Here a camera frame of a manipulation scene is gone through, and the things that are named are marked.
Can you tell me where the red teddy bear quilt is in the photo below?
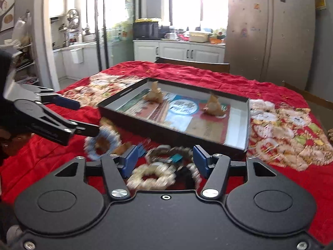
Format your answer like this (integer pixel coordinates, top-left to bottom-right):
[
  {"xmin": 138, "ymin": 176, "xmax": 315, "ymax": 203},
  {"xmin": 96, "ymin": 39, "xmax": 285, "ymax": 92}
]
[{"xmin": 1, "ymin": 61, "xmax": 332, "ymax": 244}]

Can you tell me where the cream white scrunchie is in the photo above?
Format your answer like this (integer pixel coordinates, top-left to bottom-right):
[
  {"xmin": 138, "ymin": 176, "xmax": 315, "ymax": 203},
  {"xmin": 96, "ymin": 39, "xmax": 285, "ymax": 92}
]
[{"xmin": 126, "ymin": 162, "xmax": 176, "ymax": 191}]

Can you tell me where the silver double door refrigerator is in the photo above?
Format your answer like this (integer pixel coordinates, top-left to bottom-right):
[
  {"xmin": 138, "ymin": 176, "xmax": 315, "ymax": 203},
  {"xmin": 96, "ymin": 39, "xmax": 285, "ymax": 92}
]
[{"xmin": 224, "ymin": 0, "xmax": 316, "ymax": 90}]

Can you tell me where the cream plastic container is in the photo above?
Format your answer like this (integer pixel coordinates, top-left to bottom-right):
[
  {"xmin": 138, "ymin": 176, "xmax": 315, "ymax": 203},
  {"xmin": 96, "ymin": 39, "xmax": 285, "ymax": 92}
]
[{"xmin": 189, "ymin": 31, "xmax": 210, "ymax": 43}]

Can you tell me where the white mug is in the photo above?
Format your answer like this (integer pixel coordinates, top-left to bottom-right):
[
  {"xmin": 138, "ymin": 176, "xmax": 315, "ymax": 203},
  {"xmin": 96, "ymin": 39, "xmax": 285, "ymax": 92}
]
[{"xmin": 164, "ymin": 33, "xmax": 178, "ymax": 41}]

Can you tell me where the black microwave oven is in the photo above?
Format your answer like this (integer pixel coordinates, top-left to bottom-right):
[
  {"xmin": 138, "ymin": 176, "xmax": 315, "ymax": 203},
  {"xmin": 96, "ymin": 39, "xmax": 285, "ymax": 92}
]
[{"xmin": 133, "ymin": 21, "xmax": 160, "ymax": 40}]

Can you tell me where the white hanging bin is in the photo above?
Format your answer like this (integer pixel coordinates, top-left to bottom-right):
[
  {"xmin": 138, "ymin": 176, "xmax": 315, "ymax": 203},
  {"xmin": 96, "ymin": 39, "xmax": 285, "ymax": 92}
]
[{"xmin": 70, "ymin": 48, "xmax": 83, "ymax": 64}]

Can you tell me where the brown white trim scrunchie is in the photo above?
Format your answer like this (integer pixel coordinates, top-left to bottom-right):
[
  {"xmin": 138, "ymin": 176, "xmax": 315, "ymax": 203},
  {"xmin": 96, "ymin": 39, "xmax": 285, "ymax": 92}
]
[{"xmin": 145, "ymin": 145, "xmax": 193, "ymax": 164}]

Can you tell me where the gold pyramid snack packet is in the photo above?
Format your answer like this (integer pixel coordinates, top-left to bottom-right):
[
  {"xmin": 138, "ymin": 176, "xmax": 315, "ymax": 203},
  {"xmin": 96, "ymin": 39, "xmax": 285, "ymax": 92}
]
[{"xmin": 143, "ymin": 81, "xmax": 164, "ymax": 103}]

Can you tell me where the black shallow box tray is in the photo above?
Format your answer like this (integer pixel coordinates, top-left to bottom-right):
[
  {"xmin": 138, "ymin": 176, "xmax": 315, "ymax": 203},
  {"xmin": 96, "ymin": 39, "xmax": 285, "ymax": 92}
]
[{"xmin": 98, "ymin": 78, "xmax": 250, "ymax": 159}]

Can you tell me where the white kitchen cabinet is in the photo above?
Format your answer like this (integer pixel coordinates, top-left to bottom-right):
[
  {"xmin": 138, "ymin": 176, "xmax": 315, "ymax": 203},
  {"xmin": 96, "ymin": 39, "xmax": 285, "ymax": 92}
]
[{"xmin": 133, "ymin": 40, "xmax": 225, "ymax": 63}]

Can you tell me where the light blue scrunchie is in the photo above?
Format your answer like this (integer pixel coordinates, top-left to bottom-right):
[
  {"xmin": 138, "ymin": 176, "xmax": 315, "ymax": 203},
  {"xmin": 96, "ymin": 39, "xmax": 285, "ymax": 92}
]
[{"xmin": 83, "ymin": 126, "xmax": 121, "ymax": 161}]

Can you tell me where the black scrunchie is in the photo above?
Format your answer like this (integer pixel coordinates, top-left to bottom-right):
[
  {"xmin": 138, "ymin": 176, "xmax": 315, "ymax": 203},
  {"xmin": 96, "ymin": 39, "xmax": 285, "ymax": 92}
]
[{"xmin": 175, "ymin": 163, "xmax": 201, "ymax": 190}]

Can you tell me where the dark wooden chair back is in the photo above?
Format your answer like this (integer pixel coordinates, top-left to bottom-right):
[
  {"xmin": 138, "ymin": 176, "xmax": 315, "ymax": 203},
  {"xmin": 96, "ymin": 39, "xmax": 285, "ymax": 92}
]
[{"xmin": 155, "ymin": 57, "xmax": 230, "ymax": 73}]

